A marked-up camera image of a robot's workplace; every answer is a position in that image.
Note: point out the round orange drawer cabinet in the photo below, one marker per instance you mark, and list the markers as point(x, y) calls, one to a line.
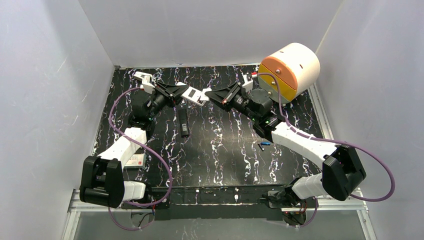
point(294, 68)

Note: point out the white battery box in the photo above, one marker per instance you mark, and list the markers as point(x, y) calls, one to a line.
point(137, 161)

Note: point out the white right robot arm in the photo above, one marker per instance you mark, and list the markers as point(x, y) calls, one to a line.
point(342, 170)

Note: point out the white remote control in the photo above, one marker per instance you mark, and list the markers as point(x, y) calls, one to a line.
point(194, 95)

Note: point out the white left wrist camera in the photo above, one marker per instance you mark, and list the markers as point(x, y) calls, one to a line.
point(148, 87)

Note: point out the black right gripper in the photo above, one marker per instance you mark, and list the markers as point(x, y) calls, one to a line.
point(233, 95)

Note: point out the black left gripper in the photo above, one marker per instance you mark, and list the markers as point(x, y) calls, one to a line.
point(161, 91)

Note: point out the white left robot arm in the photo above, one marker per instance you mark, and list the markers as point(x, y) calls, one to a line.
point(102, 181)

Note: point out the black battery middle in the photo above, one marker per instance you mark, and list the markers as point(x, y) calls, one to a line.
point(261, 148)

